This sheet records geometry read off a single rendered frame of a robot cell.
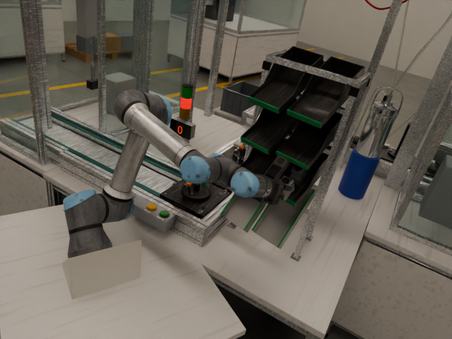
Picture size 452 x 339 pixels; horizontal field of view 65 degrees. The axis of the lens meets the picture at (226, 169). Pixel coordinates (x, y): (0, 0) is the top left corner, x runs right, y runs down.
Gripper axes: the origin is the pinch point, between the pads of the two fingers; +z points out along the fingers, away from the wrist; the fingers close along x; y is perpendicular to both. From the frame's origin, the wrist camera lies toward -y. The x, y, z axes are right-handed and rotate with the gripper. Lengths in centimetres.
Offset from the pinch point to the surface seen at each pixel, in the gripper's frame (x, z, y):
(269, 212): -5.3, 11.3, 15.1
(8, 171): -148, -13, 65
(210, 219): -25.6, 4.8, 29.4
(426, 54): -135, 980, -391
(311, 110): 0.2, -8.7, -27.5
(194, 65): -62, -1, -29
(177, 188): -50, 8, 26
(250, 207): -12.8, 8.8, 16.8
